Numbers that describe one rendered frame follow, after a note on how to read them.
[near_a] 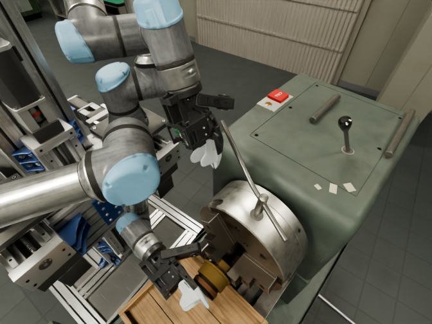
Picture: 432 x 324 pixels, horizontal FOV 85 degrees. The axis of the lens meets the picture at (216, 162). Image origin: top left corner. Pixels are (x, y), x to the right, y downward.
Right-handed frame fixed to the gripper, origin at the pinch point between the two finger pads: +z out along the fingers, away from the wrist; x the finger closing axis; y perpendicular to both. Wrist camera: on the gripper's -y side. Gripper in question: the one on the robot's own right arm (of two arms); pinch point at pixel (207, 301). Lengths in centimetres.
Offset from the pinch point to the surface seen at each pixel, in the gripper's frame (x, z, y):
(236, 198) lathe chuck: 14.4, -9.2, -20.8
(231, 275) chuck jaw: 2.5, 0.6, -8.3
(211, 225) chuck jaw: 10.6, -10.0, -12.1
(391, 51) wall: -54, -37, -337
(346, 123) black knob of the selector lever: 31, 2, -47
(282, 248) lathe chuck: 11.3, 7.0, -19.4
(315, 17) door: -34, -131, -318
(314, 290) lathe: -55, 24, -44
